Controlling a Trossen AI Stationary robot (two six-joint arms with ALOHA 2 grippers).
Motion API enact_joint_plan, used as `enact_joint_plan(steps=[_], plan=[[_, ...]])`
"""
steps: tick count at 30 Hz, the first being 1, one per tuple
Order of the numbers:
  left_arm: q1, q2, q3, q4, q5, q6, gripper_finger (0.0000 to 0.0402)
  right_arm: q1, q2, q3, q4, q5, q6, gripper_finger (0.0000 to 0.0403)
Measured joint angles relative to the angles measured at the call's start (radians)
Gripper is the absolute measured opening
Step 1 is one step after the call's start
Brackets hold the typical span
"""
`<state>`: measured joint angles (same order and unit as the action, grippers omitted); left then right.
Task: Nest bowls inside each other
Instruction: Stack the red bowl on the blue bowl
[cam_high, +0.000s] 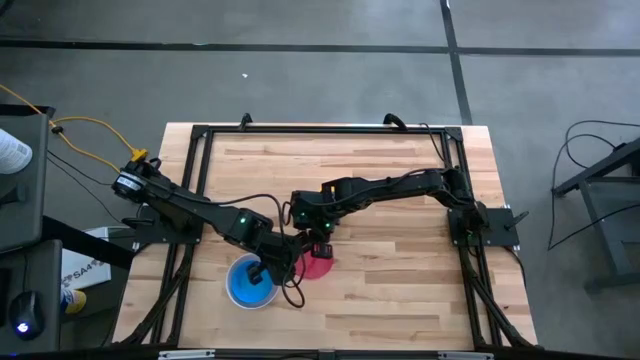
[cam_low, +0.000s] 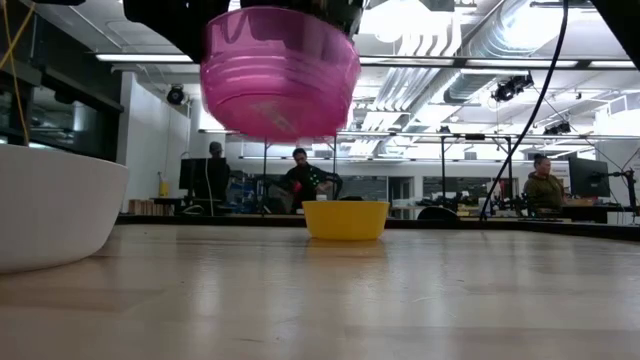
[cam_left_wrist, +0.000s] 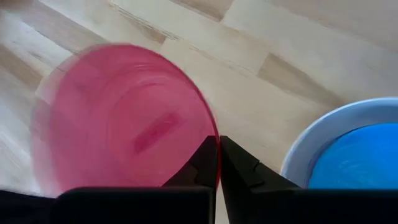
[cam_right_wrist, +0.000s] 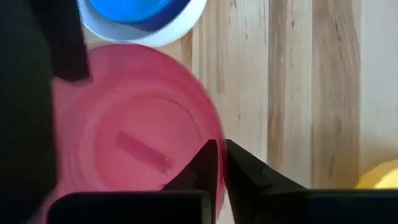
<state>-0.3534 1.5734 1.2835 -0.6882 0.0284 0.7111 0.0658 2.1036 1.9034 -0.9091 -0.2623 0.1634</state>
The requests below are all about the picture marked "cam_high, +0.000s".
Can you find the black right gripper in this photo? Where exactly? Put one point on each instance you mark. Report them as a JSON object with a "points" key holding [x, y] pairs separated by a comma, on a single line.
{"points": [[320, 237]]}

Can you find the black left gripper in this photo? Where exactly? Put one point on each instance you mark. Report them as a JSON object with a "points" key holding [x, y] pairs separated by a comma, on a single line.
{"points": [[285, 262]]}

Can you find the blue plastic bowl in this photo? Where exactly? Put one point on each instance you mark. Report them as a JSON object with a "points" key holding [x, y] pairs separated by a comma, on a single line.
{"points": [[242, 290]]}

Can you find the pink cup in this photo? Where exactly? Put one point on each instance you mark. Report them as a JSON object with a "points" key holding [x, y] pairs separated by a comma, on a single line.
{"points": [[315, 269]]}

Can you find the blue cup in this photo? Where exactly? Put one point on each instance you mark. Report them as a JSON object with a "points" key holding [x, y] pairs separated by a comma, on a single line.
{"points": [[228, 289]]}

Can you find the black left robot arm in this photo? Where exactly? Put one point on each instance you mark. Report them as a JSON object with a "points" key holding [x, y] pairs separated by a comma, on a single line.
{"points": [[200, 210]]}

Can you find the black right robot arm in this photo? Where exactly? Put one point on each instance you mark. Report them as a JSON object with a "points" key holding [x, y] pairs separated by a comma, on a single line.
{"points": [[390, 185]]}

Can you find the white printed cardboard box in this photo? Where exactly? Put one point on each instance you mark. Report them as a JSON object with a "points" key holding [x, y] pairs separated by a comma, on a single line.
{"points": [[85, 267]]}

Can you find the black diagonal bar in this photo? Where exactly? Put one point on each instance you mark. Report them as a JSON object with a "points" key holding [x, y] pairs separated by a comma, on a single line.
{"points": [[85, 245]]}

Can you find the dark desk surface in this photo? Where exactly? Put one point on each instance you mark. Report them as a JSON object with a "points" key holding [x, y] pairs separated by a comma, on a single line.
{"points": [[45, 280]]}

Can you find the black computer mouse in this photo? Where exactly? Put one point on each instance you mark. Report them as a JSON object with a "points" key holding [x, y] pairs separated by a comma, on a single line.
{"points": [[26, 315]]}

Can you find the dark grey panel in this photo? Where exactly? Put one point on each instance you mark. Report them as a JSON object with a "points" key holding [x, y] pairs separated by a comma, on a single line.
{"points": [[25, 200]]}

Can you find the white labelled roll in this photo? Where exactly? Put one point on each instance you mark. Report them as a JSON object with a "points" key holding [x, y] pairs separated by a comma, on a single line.
{"points": [[12, 152]]}

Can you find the black metal stand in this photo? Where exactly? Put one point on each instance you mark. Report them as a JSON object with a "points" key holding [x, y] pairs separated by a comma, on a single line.
{"points": [[595, 169]]}

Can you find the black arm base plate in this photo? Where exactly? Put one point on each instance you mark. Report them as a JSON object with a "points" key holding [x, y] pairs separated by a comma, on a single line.
{"points": [[500, 235], [190, 235]]}

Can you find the black aluminium table frame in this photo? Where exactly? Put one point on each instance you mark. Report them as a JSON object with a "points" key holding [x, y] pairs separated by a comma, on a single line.
{"points": [[325, 130]]}

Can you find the silver aluminium bracket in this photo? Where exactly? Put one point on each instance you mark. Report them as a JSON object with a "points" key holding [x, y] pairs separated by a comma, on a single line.
{"points": [[465, 356], [185, 355]]}

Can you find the black frame bracket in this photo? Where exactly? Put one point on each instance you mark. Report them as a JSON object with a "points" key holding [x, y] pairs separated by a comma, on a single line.
{"points": [[245, 120], [395, 120]]}

